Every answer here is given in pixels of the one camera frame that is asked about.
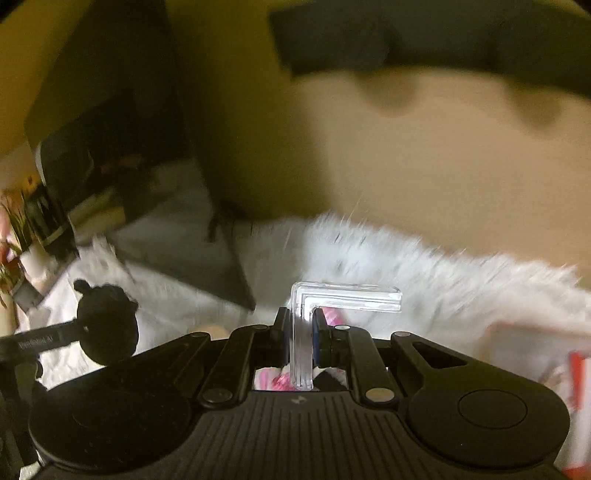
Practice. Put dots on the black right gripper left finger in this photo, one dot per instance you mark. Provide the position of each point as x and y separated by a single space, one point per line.
280 336

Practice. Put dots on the clear plastic angle piece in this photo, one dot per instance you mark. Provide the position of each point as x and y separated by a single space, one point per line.
305 297

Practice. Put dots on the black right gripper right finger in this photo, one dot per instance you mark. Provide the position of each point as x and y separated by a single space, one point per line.
327 352

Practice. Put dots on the white fringed blanket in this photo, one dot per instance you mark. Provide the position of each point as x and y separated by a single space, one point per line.
450 299

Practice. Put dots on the pink tissue pack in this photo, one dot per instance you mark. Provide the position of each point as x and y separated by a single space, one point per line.
313 378

